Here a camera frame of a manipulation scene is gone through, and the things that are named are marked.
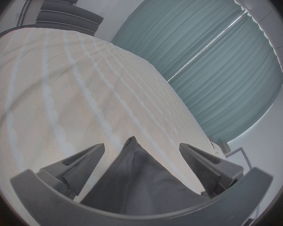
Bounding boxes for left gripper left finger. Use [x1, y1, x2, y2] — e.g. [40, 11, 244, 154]
[38, 143, 105, 196]

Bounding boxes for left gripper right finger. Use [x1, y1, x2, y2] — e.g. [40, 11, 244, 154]
[179, 142, 245, 199]

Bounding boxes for black T-shirt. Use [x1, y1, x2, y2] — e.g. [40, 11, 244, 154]
[80, 136, 203, 215]

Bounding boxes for white printed pillow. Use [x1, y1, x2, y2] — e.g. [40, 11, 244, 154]
[210, 137, 225, 158]

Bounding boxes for dark grey bedside table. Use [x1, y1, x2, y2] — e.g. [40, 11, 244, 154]
[218, 139, 230, 154]

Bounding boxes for bed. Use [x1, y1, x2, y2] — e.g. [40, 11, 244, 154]
[0, 25, 254, 204]

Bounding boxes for blue-green curtain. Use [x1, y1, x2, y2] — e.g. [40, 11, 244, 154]
[167, 12, 283, 143]
[111, 0, 247, 81]

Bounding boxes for dark grey dresser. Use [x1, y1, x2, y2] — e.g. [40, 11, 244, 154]
[18, 0, 104, 36]

